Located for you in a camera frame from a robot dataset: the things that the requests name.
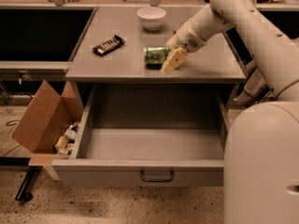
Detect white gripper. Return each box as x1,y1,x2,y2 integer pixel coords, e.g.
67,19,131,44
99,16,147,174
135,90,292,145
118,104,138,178
161,20,206,74

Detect green crushed soda can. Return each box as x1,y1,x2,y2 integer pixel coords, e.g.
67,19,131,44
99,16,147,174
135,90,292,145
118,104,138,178
144,46,172,64

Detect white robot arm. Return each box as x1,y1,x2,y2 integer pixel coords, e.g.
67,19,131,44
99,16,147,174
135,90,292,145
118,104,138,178
162,0,299,224

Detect grey open top drawer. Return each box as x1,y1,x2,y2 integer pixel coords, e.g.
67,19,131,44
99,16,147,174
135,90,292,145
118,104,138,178
52,84,230,187

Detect white ceramic bowl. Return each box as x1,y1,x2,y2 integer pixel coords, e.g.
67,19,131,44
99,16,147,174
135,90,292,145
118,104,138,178
137,7,166,31

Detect grey cabinet counter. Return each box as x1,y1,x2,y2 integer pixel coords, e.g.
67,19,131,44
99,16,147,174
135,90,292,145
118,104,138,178
66,5,245,83

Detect black snack bar wrapper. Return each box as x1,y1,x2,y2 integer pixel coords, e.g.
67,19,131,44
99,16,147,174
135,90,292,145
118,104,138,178
93,35,125,57

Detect brown cardboard box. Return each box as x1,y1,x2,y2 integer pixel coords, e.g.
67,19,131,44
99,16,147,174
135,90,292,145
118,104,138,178
11,80,84,166

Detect trash items in box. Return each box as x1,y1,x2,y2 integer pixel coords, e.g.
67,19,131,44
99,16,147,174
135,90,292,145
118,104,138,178
54,121,79,155

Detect black metal floor stand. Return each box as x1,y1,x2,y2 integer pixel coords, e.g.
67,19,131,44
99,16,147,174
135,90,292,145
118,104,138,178
0,157,41,203

